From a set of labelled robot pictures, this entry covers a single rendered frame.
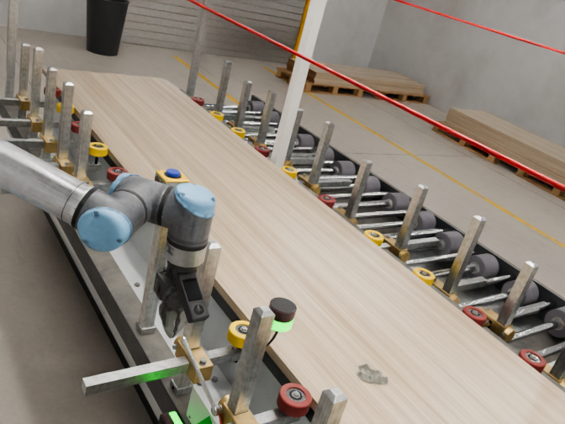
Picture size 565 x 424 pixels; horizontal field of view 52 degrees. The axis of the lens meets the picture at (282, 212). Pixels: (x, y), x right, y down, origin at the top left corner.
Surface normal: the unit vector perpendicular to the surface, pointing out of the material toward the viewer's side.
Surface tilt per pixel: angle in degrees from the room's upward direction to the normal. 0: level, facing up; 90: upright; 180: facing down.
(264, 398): 90
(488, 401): 0
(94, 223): 91
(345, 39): 90
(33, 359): 0
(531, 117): 90
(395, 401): 0
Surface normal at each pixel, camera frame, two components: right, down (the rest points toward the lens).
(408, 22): -0.83, 0.04
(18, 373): 0.24, -0.88
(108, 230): -0.11, 0.41
